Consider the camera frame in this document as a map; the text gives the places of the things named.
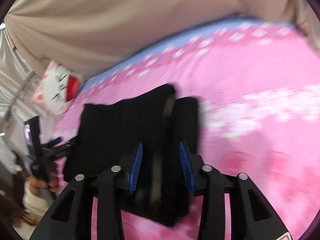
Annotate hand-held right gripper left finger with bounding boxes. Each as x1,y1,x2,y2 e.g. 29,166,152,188
29,142,144,240

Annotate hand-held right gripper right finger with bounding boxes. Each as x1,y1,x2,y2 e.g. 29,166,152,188
179,141,292,240

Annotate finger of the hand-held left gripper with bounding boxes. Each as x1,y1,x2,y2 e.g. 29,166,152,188
46,136,63,148
56,142,78,158

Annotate black pants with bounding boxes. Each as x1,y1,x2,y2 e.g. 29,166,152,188
62,84,200,227

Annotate person's left hand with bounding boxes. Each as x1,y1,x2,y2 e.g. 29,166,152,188
25,175,60,198

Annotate cat face pillow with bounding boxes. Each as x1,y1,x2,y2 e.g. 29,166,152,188
31,60,84,117

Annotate brown fuzzy cloth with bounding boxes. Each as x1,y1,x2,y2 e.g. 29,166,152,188
0,195,28,227

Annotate white shiny curtain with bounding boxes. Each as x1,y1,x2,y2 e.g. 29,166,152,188
0,22,48,120

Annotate pink floral bed sheet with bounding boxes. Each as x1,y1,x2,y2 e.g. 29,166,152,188
54,14,318,240

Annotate beige curtain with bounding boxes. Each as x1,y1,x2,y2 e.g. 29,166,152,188
4,0,313,78

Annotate metal rail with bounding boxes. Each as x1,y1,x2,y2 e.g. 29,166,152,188
5,71,35,120

